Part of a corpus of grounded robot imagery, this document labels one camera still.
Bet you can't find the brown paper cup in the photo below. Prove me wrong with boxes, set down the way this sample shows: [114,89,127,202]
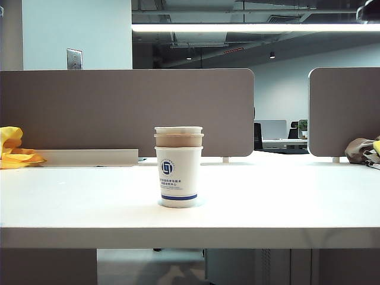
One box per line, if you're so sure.
[153,132,205,148]

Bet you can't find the white paper cup blue print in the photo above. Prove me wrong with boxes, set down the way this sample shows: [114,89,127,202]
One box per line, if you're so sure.
[154,126,204,135]
[154,145,204,209]

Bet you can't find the wide taupe desk partition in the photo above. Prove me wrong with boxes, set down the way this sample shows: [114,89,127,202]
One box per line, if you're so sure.
[0,68,255,159]

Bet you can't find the white background monitor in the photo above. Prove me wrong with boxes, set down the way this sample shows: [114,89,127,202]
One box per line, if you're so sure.
[254,119,287,141]

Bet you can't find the white background desk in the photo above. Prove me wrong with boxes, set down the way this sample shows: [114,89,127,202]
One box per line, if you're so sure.
[261,138,309,154]

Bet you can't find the black office chair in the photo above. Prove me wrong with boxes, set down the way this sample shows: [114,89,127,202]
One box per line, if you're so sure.
[287,121,299,140]

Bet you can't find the green potted plant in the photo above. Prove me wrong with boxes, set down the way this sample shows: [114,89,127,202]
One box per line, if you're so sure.
[297,119,309,140]

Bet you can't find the ceiling light strip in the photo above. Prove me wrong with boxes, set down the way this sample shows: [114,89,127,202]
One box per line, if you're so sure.
[131,23,380,33]

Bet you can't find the grey under-desk cabinet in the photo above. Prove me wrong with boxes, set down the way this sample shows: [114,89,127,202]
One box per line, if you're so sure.
[204,248,313,285]

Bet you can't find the narrow taupe desk partition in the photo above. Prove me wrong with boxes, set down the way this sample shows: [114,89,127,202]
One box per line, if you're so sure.
[308,66,380,158]

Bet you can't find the brown cloth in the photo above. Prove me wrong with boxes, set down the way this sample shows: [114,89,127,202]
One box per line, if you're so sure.
[344,135,380,170]

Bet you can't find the yellow cloth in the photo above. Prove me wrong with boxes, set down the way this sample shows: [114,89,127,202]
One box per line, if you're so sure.
[0,125,48,170]

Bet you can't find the black device overhead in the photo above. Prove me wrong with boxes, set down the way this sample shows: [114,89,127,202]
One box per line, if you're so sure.
[356,0,380,25]

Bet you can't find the metal wall switch plate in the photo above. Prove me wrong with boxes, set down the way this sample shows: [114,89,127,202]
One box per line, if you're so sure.
[66,47,84,71]

